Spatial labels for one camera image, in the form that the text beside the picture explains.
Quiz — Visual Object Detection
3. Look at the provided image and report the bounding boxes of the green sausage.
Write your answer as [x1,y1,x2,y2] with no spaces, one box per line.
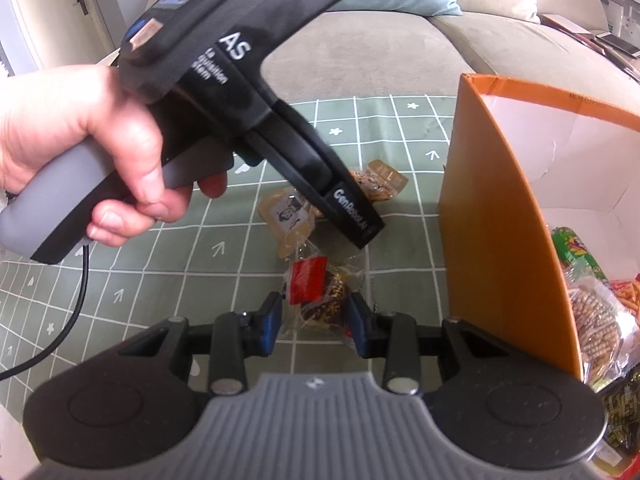
[551,226,610,286]

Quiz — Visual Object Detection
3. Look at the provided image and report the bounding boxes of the person's left hand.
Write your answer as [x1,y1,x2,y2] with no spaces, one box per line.
[0,64,229,250]

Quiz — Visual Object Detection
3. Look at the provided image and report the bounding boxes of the books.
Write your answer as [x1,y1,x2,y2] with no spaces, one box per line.
[541,14,608,49]

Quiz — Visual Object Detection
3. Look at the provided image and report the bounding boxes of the beige packet orange print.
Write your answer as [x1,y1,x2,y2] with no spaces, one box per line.
[348,159,409,204]

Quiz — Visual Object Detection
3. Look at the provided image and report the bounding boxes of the orange stick snack bag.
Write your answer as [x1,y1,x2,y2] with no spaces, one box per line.
[607,277,640,323]

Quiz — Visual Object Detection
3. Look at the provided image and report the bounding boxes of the clear red candy packet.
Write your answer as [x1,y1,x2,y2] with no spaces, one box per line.
[281,239,367,347]

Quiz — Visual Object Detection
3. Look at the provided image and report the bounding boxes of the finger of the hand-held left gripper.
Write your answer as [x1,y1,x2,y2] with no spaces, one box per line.
[349,212,386,250]

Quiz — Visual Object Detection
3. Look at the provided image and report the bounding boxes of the white door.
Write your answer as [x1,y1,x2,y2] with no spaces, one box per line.
[0,0,118,68]

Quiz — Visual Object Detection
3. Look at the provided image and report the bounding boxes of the beige sofa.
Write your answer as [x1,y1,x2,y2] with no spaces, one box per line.
[145,0,640,111]

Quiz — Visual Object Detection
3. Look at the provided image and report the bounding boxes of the beige snack packet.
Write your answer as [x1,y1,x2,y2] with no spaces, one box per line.
[258,186,317,261]

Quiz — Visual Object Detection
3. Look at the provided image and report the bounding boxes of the black cable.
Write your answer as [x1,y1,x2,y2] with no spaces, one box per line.
[0,240,90,381]

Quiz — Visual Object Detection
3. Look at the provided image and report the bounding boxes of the white smartphone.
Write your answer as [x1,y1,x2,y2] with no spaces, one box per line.
[596,31,640,57]

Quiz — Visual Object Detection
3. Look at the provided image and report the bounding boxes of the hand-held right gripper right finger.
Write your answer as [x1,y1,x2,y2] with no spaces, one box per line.
[348,292,507,397]

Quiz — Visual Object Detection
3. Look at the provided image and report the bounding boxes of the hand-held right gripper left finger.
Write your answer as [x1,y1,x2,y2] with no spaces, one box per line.
[120,291,284,397]

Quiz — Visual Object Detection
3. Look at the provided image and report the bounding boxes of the green checked tablecloth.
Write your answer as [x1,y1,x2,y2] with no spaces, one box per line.
[0,92,461,396]

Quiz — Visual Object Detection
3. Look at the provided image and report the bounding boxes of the dark green snack packet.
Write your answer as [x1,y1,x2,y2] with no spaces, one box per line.
[597,362,640,456]

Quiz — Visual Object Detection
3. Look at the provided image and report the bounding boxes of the orange cardboard box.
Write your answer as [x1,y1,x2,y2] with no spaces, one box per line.
[438,73,640,480]

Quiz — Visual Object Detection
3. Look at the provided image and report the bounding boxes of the brown dotted snack packet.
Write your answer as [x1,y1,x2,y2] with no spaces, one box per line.
[565,275,626,386]

